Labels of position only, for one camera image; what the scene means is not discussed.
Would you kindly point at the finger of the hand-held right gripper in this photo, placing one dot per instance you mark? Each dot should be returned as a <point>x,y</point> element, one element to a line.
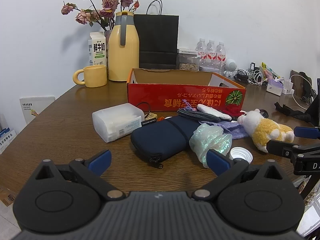
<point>280,147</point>
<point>307,132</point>

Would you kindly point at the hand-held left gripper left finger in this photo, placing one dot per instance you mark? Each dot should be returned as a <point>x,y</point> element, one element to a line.
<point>102,160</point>

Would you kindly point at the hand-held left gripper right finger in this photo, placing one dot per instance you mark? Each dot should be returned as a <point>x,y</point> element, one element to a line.
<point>217,163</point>

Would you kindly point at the white and yellow plush sheep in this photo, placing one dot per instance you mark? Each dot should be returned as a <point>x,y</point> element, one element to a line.
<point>265,130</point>

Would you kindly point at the white bottle cap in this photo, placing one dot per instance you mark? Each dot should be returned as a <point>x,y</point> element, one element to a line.
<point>241,155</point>

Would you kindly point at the iridescent plastic bag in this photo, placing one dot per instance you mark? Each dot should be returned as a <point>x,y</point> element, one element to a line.
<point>210,137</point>

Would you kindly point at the purple knitted pouch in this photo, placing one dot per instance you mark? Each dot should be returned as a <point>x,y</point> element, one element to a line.
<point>235,131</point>

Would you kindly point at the translucent plastic box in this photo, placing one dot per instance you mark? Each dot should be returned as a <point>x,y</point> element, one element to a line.
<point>115,120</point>

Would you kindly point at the navy zipper pouch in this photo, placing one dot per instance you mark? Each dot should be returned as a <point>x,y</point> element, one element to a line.
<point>162,137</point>

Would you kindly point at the red cardboard box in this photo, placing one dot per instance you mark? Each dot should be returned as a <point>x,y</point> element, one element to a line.
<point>162,97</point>

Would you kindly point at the black cloth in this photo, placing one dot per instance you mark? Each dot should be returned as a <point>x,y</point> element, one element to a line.
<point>292,112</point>

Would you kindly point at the small white box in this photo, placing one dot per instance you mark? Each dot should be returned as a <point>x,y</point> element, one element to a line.
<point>288,87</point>

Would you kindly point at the white cloth pad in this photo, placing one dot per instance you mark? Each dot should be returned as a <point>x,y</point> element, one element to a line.
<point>212,110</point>

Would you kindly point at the brown leather bag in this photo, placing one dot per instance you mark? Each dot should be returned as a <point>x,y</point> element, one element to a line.
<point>296,80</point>

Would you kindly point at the purple tissue pack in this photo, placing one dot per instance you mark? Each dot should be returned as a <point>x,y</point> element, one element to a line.
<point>274,87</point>

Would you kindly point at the colourful snack packet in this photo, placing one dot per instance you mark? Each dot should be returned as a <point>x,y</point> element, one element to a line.
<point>270,72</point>

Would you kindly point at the black charger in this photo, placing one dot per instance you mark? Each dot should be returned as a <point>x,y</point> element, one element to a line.
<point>254,68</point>

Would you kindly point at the yellow ceramic mug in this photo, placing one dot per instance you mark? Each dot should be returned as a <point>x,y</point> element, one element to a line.
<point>95,76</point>

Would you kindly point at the white robot speaker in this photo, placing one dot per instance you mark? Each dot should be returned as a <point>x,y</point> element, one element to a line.
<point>230,65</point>

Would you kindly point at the blue and white boxes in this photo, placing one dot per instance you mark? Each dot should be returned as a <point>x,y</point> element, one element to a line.
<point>7,140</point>

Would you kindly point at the yellow thermos jug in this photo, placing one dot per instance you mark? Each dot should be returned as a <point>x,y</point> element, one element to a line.
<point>123,60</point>

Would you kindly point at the clear seed container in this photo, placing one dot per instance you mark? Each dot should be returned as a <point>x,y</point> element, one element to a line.
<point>188,63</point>

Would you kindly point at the clear water bottle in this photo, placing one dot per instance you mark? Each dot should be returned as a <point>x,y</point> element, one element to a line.
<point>221,55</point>
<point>211,53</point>
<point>200,52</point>

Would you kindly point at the white milk carton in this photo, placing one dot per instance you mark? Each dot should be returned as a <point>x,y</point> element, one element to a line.
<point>98,50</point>

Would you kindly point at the flat white printed box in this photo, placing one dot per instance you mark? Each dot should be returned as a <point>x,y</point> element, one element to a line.
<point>187,51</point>

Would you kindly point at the purple flower vase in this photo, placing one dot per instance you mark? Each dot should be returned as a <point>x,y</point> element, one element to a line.
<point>107,35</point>

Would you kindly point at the black paper bag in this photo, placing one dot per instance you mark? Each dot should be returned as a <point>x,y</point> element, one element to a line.
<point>157,42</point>

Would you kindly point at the dried pink rose bouquet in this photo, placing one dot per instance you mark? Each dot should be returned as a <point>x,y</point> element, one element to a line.
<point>110,3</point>

